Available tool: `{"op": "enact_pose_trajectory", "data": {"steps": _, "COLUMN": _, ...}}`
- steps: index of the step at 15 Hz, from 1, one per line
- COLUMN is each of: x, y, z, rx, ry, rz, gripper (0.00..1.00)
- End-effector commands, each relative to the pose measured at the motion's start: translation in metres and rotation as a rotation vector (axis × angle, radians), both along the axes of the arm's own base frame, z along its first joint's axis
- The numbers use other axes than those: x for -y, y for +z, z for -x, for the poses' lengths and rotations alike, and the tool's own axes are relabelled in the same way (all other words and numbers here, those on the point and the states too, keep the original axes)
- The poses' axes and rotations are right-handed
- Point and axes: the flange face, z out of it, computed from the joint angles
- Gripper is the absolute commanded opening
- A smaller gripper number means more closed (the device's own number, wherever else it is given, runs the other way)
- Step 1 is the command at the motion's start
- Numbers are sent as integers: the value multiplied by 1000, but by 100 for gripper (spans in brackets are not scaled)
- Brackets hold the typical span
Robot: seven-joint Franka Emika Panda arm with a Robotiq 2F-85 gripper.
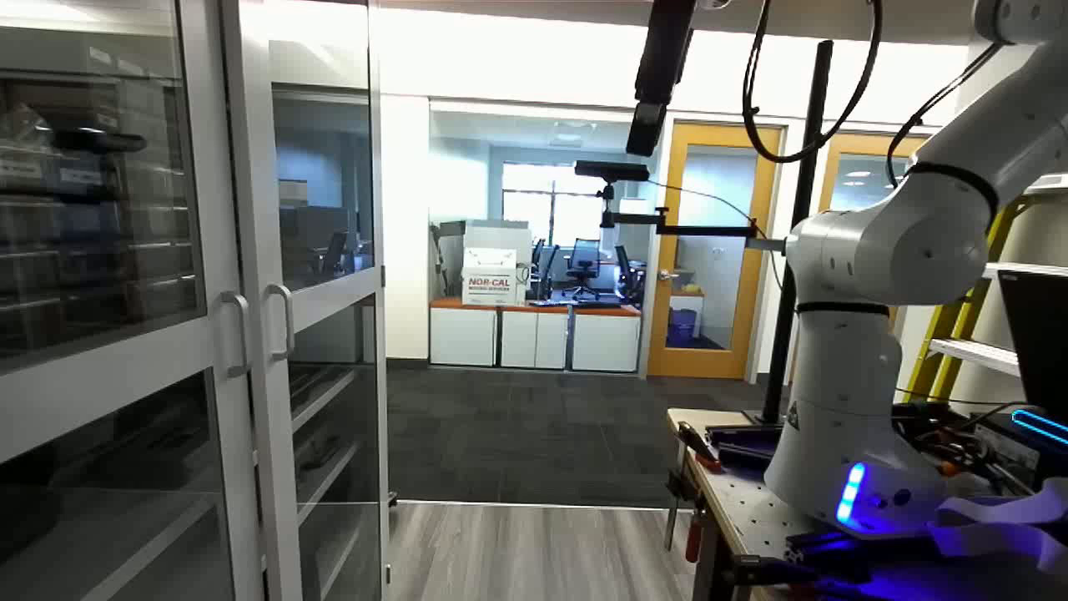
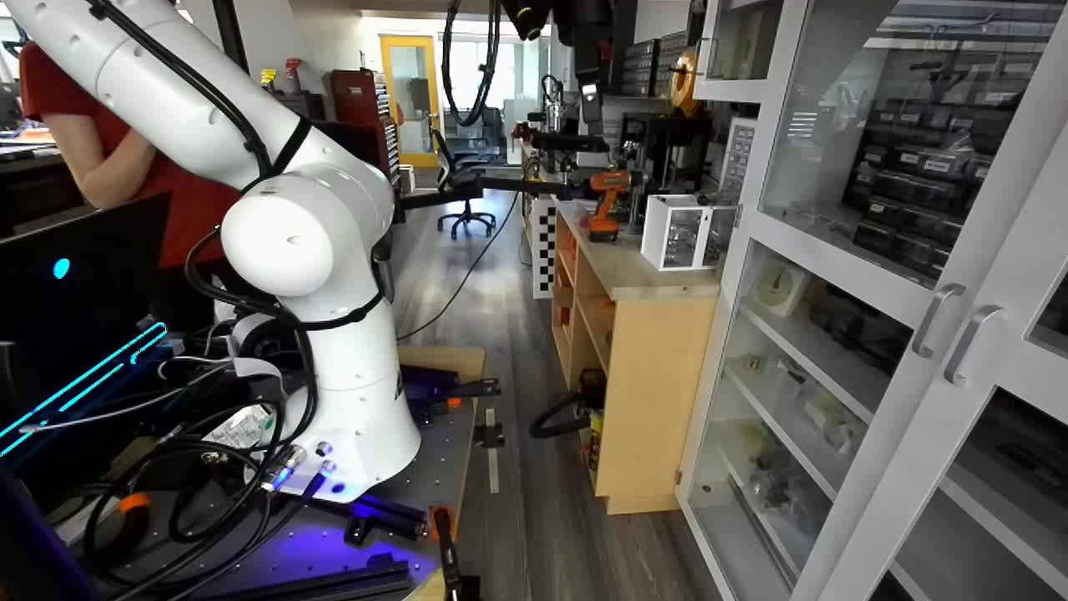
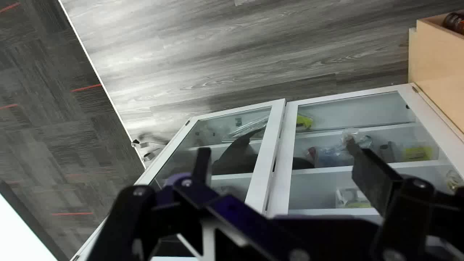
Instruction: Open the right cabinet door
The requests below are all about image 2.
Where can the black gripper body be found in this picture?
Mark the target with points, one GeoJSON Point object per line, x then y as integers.
{"type": "Point", "coordinates": [585, 29]}

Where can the white glass door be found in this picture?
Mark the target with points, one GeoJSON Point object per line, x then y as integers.
{"type": "Point", "coordinates": [845, 267]}
{"type": "Point", "coordinates": [1034, 378]}

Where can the bare person forearm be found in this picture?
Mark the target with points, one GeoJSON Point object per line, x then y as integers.
{"type": "Point", "coordinates": [104, 170]}

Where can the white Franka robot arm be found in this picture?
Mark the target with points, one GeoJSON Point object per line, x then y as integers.
{"type": "Point", "coordinates": [335, 390]}

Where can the small white glass cabinet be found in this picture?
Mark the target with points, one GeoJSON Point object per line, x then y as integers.
{"type": "Point", "coordinates": [735, 90]}

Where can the yellow framed door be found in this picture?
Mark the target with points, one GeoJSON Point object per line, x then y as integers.
{"type": "Point", "coordinates": [383, 88]}

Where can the red tool cabinet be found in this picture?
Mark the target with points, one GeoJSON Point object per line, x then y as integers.
{"type": "Point", "coordinates": [356, 101]}

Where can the white glass door, parts bins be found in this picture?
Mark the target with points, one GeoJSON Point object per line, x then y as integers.
{"type": "Point", "coordinates": [845, 267]}

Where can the light wooden shelf cabinet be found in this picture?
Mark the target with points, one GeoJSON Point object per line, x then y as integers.
{"type": "Point", "coordinates": [654, 390]}

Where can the black benchtop machine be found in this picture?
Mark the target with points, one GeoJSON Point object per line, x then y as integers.
{"type": "Point", "coordinates": [567, 136]}

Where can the yellow round tool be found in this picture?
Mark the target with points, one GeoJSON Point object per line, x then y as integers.
{"type": "Point", "coordinates": [684, 86]}

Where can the white framed panel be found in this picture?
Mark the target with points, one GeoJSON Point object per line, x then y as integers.
{"type": "Point", "coordinates": [735, 154]}

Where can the black office chair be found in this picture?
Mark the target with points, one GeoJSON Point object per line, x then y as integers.
{"type": "Point", "coordinates": [466, 210]}

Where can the black white checkerboard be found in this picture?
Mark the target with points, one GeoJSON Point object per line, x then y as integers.
{"type": "Point", "coordinates": [541, 245]}

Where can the white box with window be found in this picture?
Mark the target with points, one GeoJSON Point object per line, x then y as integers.
{"type": "Point", "coordinates": [667, 236]}

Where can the white roll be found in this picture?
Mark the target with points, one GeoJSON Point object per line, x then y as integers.
{"type": "Point", "coordinates": [783, 292]}

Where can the black stand pole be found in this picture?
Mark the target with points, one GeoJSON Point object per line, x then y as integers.
{"type": "Point", "coordinates": [230, 36]}

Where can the dark parts bins rack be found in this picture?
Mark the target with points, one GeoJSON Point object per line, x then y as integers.
{"type": "Point", "coordinates": [922, 178]}

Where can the black bar clamp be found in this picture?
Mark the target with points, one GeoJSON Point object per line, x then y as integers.
{"type": "Point", "coordinates": [383, 518]}
{"type": "Point", "coordinates": [445, 390]}

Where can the black storage box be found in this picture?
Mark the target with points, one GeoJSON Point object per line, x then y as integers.
{"type": "Point", "coordinates": [854, 329]}

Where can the person in red shirt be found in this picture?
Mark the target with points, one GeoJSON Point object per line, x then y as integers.
{"type": "Point", "coordinates": [189, 210]}

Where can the dark metal gadgets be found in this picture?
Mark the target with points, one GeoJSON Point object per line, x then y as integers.
{"type": "Point", "coordinates": [777, 490]}

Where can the black laptop with glowing logo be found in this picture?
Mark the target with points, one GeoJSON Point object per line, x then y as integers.
{"type": "Point", "coordinates": [86, 277]}

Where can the black equipment case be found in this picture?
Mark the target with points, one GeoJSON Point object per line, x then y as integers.
{"type": "Point", "coordinates": [1019, 445]}

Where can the black aluminium extrusion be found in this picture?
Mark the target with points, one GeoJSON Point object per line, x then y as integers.
{"type": "Point", "coordinates": [335, 583]}

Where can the small black bracket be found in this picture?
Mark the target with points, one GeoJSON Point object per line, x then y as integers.
{"type": "Point", "coordinates": [488, 435]}

